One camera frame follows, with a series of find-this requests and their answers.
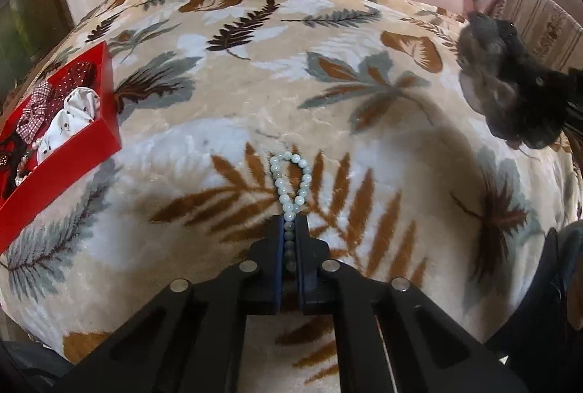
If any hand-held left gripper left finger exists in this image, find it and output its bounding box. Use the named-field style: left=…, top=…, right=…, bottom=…
left=55, top=215, right=284, bottom=393

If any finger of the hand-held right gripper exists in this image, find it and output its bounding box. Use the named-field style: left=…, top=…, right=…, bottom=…
left=540, top=69, right=583, bottom=134

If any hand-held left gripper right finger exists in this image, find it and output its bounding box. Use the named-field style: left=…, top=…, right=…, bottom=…
left=297, top=215, right=525, bottom=393

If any pale green bead bracelet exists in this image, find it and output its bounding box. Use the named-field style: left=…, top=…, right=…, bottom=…
left=269, top=151, right=313, bottom=273

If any red box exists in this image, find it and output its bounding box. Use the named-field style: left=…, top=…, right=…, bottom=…
left=0, top=41, right=123, bottom=241

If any white pearl bracelet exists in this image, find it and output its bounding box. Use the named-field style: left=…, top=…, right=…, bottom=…
left=13, top=138, right=46, bottom=188

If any dark red polka dot scrunchie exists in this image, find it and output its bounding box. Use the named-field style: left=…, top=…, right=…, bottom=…
left=46, top=60, right=98, bottom=113

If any red plaid scrunchie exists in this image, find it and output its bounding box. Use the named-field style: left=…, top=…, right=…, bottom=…
left=16, top=83, right=55, bottom=139

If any striped beige cushion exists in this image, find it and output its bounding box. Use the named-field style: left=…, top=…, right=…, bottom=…
left=489, top=0, right=583, bottom=72

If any leaf printed beige blanket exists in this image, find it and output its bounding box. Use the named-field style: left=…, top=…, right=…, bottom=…
left=0, top=0, right=583, bottom=393

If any dark cloth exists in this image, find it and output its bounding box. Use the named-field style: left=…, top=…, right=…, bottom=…
left=483, top=220, right=583, bottom=376

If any white printed scrunchie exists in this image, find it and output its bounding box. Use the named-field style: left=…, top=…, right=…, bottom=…
left=36, top=87, right=101, bottom=163

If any dark wooden cabinet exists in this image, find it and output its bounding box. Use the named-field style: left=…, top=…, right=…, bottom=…
left=0, top=0, right=74, bottom=93

